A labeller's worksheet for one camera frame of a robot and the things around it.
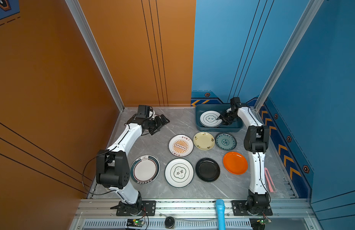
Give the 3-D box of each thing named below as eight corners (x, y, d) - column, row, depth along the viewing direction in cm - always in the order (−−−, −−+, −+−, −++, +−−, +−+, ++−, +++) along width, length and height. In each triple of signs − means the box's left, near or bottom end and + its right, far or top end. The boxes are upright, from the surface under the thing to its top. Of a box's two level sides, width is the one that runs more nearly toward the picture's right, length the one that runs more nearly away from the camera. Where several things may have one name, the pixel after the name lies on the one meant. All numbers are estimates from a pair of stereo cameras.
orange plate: (225, 174, 86) (227, 172, 84) (221, 153, 95) (222, 151, 93) (248, 174, 86) (250, 172, 84) (242, 153, 95) (244, 151, 93)
